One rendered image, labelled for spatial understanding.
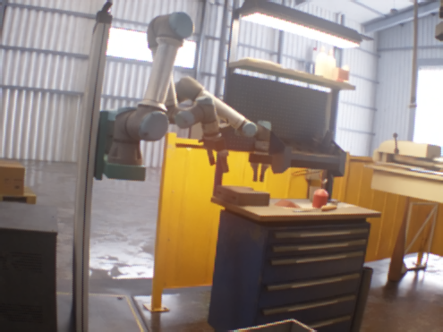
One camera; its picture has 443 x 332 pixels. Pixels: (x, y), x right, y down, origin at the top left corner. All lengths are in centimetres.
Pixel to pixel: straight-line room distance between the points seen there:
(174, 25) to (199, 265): 208
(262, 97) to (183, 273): 142
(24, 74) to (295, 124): 1119
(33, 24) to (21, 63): 120
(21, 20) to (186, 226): 1102
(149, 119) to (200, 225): 173
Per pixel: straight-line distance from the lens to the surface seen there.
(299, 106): 288
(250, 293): 236
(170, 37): 180
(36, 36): 1356
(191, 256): 336
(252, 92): 268
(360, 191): 442
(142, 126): 171
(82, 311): 216
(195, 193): 325
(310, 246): 240
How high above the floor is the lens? 131
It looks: 4 degrees down
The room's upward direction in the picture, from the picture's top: 6 degrees clockwise
